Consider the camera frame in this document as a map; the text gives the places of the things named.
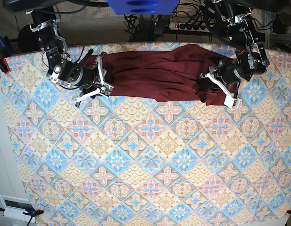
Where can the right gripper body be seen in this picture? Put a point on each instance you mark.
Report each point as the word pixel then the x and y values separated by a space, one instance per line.
pixel 70 76

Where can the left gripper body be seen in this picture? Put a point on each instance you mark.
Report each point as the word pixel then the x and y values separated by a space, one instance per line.
pixel 227 76

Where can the dark red t-shirt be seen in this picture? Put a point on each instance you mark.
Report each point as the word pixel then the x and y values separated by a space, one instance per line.
pixel 163 75

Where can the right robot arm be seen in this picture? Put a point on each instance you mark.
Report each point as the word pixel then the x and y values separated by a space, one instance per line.
pixel 53 45

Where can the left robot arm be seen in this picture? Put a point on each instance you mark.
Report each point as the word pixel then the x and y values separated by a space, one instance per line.
pixel 232 24

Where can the black round stool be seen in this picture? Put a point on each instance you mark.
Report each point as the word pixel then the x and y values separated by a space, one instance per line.
pixel 27 40

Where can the white power strip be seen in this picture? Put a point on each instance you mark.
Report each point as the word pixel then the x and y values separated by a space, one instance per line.
pixel 192 27

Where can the black orange clamp left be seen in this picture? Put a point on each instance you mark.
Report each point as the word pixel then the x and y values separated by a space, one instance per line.
pixel 4 65

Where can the patterned tile tablecloth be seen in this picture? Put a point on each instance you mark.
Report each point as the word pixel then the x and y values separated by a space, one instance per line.
pixel 127 161

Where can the blue clamp lower left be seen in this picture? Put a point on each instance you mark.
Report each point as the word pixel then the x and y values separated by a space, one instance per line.
pixel 29 212

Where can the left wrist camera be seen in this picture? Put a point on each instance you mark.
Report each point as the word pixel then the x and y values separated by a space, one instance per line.
pixel 232 102

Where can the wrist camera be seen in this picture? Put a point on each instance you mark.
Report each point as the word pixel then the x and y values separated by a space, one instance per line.
pixel 232 102
pixel 106 90

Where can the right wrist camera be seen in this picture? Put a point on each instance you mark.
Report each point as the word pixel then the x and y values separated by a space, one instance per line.
pixel 106 90

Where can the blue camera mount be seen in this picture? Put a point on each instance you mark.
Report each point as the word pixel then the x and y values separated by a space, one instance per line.
pixel 143 7

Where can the white wall vent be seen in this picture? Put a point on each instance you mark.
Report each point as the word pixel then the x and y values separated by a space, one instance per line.
pixel 14 208

